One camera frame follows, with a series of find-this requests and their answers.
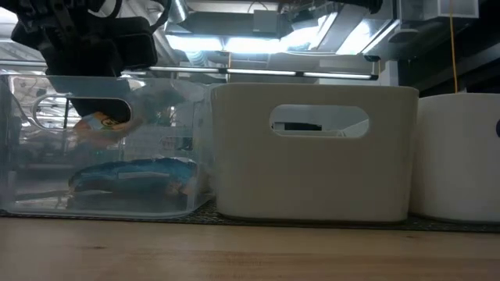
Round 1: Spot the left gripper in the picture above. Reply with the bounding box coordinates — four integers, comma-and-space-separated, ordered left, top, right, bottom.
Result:
11, 11, 159, 123

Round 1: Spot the orange snack packet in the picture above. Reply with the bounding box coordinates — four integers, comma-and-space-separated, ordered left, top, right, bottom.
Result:
73, 110, 145, 148

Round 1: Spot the brown and blue granola bar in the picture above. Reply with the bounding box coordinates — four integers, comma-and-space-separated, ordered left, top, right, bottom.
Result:
66, 156, 199, 198

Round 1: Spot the white ceiling unit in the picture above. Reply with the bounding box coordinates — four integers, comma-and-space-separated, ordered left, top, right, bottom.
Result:
398, 0, 480, 20

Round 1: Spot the grey ceiling box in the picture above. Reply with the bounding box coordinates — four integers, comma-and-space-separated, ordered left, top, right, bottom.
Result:
252, 9, 279, 34

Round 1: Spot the clear plastic bin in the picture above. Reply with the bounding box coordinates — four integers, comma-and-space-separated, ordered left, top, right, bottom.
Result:
0, 69, 215, 219

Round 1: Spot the bright ceiling light panel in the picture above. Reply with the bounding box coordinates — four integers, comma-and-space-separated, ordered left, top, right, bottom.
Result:
166, 34, 326, 55

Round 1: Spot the long horizontal light bar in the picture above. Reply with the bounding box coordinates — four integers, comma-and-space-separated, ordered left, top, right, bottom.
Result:
0, 59, 380, 82

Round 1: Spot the frosted white plastic bin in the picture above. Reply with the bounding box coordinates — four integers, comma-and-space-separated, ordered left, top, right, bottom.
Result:
210, 82, 420, 223

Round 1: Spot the opaque white plastic bin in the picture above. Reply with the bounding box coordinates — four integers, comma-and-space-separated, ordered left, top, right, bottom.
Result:
408, 92, 500, 223

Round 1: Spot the dark grey woven placemat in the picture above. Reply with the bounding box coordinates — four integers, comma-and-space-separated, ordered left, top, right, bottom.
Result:
0, 197, 500, 234

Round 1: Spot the yellow extension cable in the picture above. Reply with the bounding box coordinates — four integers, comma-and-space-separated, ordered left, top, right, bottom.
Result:
448, 0, 459, 94

